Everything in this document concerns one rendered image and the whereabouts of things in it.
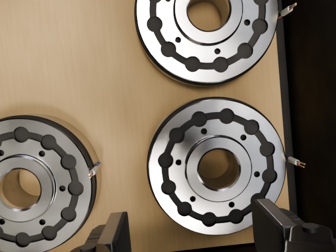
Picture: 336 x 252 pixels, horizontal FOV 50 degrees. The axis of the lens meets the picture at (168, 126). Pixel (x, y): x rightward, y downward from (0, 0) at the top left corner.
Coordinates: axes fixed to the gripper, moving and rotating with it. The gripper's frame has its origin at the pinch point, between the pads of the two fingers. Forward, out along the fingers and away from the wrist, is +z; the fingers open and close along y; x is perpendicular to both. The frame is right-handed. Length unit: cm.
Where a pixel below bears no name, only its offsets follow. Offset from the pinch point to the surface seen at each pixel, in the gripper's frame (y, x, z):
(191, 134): 1.1, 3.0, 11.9
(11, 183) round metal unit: -12.8, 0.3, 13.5
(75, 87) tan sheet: -7.5, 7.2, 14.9
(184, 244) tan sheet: 0.0, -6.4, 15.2
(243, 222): 4.4, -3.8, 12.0
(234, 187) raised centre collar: 3.9, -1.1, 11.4
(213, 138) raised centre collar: 2.6, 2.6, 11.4
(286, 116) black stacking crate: 9.3, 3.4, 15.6
